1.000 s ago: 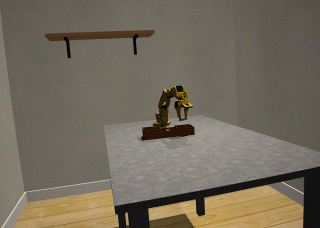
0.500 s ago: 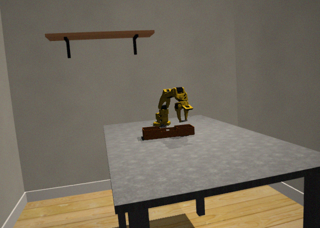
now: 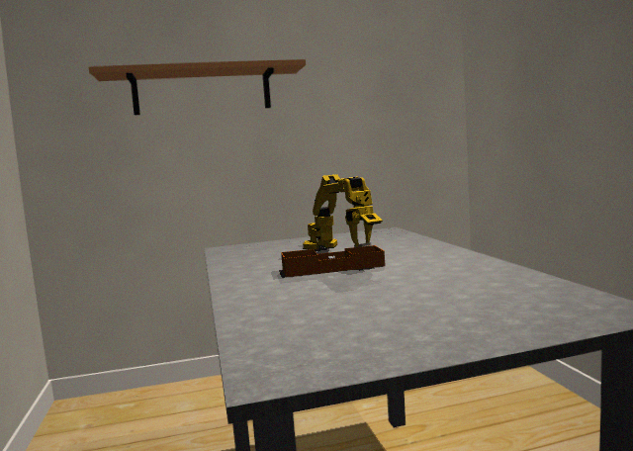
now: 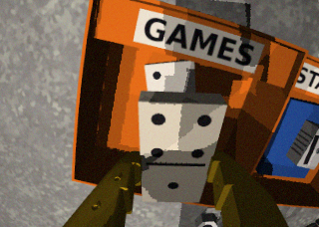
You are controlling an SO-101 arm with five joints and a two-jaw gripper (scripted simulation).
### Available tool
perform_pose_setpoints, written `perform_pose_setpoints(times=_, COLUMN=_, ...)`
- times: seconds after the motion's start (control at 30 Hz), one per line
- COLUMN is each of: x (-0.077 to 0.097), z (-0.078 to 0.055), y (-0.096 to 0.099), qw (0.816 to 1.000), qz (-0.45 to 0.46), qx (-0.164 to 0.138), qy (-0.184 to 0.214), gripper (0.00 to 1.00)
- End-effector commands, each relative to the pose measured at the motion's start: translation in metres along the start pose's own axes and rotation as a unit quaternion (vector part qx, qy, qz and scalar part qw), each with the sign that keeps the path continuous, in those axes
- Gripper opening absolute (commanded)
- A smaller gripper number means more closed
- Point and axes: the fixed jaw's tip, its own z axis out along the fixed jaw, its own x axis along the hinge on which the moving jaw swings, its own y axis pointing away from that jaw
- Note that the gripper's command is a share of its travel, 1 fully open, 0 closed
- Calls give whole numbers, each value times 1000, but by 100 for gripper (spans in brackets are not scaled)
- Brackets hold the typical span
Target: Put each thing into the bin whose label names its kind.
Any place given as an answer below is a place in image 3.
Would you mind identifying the orange three-compartment bin rack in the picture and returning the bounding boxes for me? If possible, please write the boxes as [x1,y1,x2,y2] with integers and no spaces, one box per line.
[281,245,385,277]

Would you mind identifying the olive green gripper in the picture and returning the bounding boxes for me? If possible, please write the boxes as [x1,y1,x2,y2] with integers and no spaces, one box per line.
[345,205,382,247]

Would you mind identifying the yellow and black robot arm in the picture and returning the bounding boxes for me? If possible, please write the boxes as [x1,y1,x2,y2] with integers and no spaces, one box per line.
[303,175,372,250]

